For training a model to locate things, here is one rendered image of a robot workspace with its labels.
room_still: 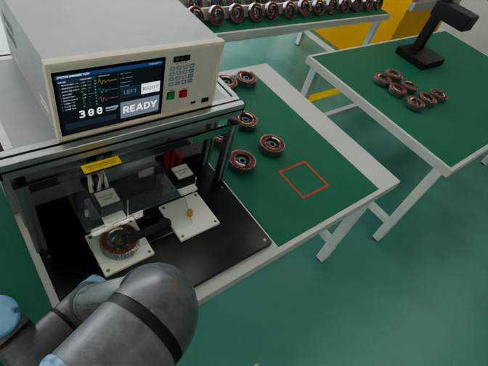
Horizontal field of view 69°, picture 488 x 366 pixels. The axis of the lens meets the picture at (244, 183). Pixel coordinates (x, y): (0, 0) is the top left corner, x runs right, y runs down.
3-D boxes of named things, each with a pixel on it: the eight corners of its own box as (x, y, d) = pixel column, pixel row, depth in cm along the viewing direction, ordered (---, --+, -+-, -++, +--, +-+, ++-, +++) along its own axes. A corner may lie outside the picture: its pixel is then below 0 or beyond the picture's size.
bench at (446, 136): (491, 165, 333) (560, 99, 279) (377, 248, 233) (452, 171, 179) (399, 97, 381) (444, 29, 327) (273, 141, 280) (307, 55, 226)
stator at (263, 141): (274, 161, 152) (277, 155, 150) (253, 147, 155) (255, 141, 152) (287, 149, 160) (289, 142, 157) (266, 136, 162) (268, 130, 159)
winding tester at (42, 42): (212, 105, 107) (225, 41, 92) (59, 142, 84) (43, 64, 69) (151, 38, 124) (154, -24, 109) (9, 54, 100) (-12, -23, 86)
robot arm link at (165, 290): (195, 226, 46) (82, 267, 82) (133, 290, 39) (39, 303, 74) (247, 292, 48) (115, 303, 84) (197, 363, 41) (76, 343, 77)
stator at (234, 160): (233, 151, 150) (235, 144, 148) (257, 162, 149) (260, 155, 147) (223, 167, 143) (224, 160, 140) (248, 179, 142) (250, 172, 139)
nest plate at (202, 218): (219, 224, 121) (220, 222, 120) (181, 242, 113) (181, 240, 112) (196, 193, 128) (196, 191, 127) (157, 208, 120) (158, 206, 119)
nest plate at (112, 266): (154, 255, 108) (155, 253, 107) (105, 277, 100) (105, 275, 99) (132, 218, 115) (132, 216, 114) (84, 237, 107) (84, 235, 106)
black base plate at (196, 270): (270, 245, 123) (272, 241, 122) (81, 351, 89) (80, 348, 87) (198, 156, 144) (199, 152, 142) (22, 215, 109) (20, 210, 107)
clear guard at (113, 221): (192, 224, 90) (195, 210, 86) (98, 266, 77) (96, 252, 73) (134, 142, 105) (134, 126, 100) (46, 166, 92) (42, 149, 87)
